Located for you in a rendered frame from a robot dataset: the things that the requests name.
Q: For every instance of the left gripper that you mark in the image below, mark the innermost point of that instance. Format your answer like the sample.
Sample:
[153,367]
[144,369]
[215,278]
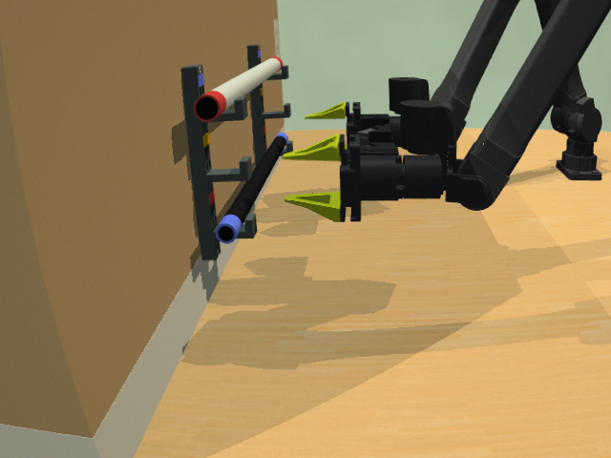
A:
[361,177]

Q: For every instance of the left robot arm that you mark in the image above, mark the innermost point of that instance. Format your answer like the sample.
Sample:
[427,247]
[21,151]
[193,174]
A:
[428,127]

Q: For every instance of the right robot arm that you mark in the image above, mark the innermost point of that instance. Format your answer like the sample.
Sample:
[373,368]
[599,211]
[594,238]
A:
[581,122]

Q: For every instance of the black metal bar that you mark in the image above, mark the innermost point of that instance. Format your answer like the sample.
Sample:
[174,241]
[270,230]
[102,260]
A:
[233,220]

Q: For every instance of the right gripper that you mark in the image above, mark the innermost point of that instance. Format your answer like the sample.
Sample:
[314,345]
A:
[342,113]

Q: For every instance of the white tube with red ends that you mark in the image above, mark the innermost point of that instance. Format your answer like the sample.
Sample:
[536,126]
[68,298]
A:
[212,104]

